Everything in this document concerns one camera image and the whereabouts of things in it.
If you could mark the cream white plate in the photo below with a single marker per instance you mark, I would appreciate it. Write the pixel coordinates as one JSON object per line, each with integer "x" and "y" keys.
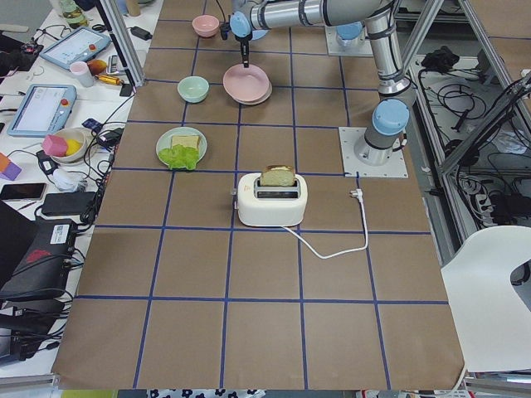
{"x": 262, "y": 99}

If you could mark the far teach pendant tablet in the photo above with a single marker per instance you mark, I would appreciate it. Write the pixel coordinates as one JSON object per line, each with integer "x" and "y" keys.
{"x": 83, "y": 44}

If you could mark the black computer box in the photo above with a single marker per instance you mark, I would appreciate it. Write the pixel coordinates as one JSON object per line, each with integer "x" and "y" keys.
{"x": 33, "y": 259}

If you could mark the pink plastic cup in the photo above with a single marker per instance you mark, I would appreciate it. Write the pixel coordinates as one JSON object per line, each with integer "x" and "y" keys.
{"x": 81, "y": 71}

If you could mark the pink toy block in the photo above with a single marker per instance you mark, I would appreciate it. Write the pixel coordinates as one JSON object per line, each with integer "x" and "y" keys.
{"x": 54, "y": 145}

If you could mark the green bowl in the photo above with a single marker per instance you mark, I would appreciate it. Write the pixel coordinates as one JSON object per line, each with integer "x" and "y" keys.
{"x": 193, "y": 89}

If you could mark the bread slice on plate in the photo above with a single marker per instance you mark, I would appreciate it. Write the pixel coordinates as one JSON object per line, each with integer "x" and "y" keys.
{"x": 187, "y": 141}

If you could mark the glass bottle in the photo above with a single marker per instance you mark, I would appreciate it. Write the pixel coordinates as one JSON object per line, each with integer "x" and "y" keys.
{"x": 73, "y": 14}

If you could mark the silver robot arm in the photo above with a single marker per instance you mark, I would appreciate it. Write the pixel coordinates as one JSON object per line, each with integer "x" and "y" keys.
{"x": 392, "y": 114}

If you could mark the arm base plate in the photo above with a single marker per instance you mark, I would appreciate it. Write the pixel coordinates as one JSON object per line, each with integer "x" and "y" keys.
{"x": 362, "y": 160}
{"x": 357, "y": 47}

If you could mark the green plate with food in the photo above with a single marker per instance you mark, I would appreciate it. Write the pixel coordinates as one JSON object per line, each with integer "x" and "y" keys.
{"x": 165, "y": 140}

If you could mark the aluminium frame post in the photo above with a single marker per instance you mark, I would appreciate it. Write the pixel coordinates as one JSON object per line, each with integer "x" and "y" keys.
{"x": 119, "y": 35}

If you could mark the beige bowl with toys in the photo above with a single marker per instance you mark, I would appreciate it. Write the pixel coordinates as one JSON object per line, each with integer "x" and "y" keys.
{"x": 77, "y": 140}

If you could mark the toast slice in toaster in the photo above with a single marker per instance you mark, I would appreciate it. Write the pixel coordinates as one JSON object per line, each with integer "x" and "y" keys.
{"x": 277, "y": 176}

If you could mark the white chair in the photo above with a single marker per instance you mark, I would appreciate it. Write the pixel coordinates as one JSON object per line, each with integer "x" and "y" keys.
{"x": 491, "y": 320}

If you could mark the green lettuce leaf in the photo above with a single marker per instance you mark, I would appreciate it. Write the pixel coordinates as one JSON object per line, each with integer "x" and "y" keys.
{"x": 179, "y": 157}

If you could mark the yellow toy fruit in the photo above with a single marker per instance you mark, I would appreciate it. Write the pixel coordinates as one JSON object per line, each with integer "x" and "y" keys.
{"x": 72, "y": 147}

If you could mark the teach pendant tablet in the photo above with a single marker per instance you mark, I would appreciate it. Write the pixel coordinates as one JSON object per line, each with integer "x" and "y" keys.
{"x": 83, "y": 44}
{"x": 44, "y": 110}

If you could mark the orange metal cylinder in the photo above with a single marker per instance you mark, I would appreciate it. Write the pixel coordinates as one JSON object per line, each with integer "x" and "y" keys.
{"x": 109, "y": 79}

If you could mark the black power adapter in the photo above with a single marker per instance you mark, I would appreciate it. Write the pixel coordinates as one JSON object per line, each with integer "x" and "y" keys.
{"x": 141, "y": 33}

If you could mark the near teach pendant tablet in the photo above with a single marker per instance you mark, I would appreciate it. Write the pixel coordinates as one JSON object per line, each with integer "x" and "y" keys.
{"x": 44, "y": 110}

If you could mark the purple toy block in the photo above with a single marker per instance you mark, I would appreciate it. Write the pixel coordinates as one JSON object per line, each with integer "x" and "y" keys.
{"x": 8, "y": 169}

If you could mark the black smartphone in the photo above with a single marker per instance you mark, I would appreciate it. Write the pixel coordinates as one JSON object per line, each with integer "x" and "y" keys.
{"x": 23, "y": 191}

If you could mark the pink bowl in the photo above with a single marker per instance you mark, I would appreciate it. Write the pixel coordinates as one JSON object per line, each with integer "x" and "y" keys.
{"x": 206, "y": 25}

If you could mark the white toaster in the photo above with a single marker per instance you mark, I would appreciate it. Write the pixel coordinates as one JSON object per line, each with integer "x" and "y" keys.
{"x": 270, "y": 206}

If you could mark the blue plate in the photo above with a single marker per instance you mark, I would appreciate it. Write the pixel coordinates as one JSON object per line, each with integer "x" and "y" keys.
{"x": 257, "y": 34}

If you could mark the pink plate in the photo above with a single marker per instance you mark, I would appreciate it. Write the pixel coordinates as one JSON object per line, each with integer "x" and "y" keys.
{"x": 245, "y": 83}

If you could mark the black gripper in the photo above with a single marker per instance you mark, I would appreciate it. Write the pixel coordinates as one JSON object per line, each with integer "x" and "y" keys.
{"x": 244, "y": 46}

